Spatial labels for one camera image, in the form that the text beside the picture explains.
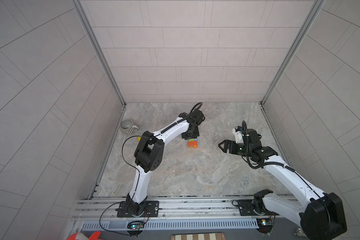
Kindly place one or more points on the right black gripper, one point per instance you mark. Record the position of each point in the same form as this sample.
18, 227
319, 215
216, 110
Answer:
231, 147

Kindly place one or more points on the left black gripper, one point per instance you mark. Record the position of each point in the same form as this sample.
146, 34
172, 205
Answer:
196, 134

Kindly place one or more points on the red wood block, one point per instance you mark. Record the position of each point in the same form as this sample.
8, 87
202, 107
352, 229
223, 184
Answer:
193, 144

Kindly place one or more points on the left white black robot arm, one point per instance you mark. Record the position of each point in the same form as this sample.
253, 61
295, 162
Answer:
149, 155

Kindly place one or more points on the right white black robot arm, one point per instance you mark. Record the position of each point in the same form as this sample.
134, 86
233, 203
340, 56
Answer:
320, 215

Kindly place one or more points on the grey ribbed ceramic mug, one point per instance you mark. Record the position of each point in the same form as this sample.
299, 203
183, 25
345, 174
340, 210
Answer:
127, 127

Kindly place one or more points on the right green circuit board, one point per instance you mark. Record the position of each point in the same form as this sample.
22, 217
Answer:
265, 226

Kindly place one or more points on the green circuit board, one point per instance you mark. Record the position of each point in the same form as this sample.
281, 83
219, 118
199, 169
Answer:
265, 226
135, 226

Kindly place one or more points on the striped wood board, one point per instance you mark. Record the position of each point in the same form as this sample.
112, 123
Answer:
206, 236

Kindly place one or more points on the small metal clamp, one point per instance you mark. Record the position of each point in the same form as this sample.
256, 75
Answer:
298, 233

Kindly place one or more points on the left green circuit board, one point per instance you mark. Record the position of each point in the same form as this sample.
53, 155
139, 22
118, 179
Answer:
135, 226

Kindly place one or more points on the red white object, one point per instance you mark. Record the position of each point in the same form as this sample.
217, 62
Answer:
81, 236

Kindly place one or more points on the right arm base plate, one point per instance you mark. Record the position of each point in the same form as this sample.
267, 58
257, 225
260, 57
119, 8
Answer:
249, 208

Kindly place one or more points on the grey slotted cable duct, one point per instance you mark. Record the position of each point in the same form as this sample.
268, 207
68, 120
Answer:
180, 224

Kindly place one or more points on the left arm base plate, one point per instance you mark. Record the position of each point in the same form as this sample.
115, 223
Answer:
150, 208

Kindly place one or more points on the aluminium mounting rail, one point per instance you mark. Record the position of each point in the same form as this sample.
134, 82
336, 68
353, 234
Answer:
171, 208

